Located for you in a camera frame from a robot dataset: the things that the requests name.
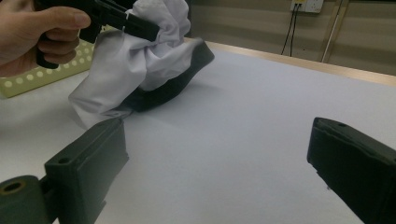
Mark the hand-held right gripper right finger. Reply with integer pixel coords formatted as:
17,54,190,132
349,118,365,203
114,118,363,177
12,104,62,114
306,117,396,224

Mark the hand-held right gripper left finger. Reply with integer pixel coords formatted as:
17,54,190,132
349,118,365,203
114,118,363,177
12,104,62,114
44,117,130,224

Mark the white cloth with black band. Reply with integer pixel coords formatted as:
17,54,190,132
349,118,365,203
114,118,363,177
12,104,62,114
67,0,216,130

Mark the pale yellow perforated plastic basket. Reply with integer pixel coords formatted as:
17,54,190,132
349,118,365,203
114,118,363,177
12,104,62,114
0,38,96,100

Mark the wooden table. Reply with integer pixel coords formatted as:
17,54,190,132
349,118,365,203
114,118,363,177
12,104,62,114
183,36,396,88

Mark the white table mat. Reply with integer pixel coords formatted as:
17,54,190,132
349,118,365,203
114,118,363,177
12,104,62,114
0,40,396,224

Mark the pale vertical wall trim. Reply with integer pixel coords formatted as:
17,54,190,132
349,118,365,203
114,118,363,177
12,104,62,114
319,0,350,63

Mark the black power cable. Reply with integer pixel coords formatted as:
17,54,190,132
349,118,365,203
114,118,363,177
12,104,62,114
280,3,297,57
289,3,301,58

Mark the white wall socket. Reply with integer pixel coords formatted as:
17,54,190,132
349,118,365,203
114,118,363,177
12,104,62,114
290,0,325,14

